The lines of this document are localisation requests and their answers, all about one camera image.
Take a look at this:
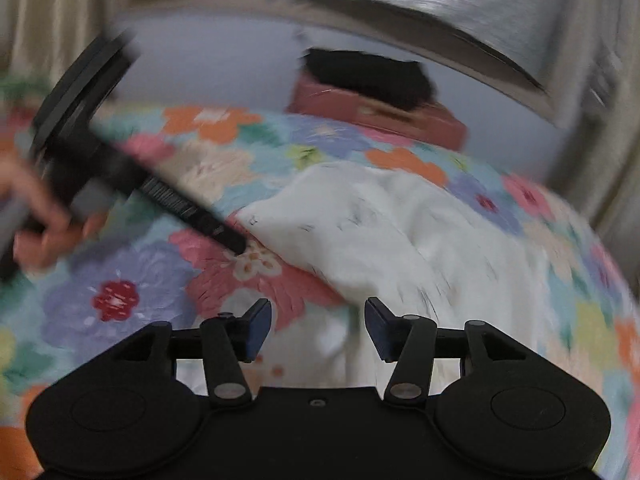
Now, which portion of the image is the colourful floral bedspread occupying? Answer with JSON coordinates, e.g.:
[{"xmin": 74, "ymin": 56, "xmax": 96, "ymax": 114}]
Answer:
[{"xmin": 1, "ymin": 106, "xmax": 639, "ymax": 479}]

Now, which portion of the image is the person's left hand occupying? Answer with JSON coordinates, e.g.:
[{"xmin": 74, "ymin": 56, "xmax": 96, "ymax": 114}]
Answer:
[{"xmin": 1, "ymin": 152, "xmax": 108, "ymax": 271}]

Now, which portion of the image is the white patterned garment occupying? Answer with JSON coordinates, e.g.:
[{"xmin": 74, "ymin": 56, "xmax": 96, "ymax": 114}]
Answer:
[{"xmin": 177, "ymin": 161, "xmax": 557, "ymax": 391}]

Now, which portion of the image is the red box with black cloth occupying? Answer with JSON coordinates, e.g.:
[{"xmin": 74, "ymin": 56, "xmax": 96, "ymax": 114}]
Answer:
[{"xmin": 288, "ymin": 48, "xmax": 468, "ymax": 151}]

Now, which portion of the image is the beige curtain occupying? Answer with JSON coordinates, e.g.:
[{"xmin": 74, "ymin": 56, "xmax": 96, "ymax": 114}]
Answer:
[{"xmin": 8, "ymin": 0, "xmax": 117, "ymax": 84}]

